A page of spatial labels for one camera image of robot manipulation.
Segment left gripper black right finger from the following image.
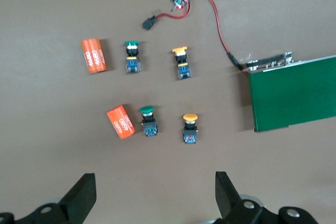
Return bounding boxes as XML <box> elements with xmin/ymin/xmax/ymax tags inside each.
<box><xmin>209</xmin><ymin>171</ymin><xmax>320</xmax><ymax>224</ymax></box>

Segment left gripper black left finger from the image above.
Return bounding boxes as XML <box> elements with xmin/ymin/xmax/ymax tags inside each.
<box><xmin>0</xmin><ymin>173</ymin><xmax>97</xmax><ymax>224</ymax></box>

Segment orange 4680 cylinder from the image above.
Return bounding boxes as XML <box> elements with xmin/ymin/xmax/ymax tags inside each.
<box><xmin>80</xmin><ymin>37</ymin><xmax>109</xmax><ymax>74</ymax></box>
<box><xmin>106</xmin><ymin>104</ymin><xmax>137</xmax><ymax>140</ymax></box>

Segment green mushroom push button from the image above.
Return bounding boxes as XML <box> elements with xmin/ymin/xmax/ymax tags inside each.
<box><xmin>139</xmin><ymin>105</ymin><xmax>160</xmax><ymax>138</ymax></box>
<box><xmin>123</xmin><ymin>40</ymin><xmax>143</xmax><ymax>74</ymax></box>

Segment yellow mushroom push button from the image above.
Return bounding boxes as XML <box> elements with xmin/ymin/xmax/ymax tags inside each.
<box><xmin>182</xmin><ymin>113</ymin><xmax>200</xmax><ymax>145</ymax></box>
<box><xmin>171</xmin><ymin>46</ymin><xmax>192</xmax><ymax>80</ymax></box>

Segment green conveyor belt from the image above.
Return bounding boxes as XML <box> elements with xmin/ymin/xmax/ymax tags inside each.
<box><xmin>241</xmin><ymin>50</ymin><xmax>336</xmax><ymax>133</ymax></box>

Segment black plug with red lead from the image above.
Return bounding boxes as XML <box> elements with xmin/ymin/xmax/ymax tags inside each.
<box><xmin>141</xmin><ymin>5</ymin><xmax>190</xmax><ymax>30</ymax></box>

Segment red black motor wire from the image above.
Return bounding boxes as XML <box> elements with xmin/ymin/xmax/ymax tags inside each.
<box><xmin>193</xmin><ymin>0</ymin><xmax>249</xmax><ymax>74</ymax></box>

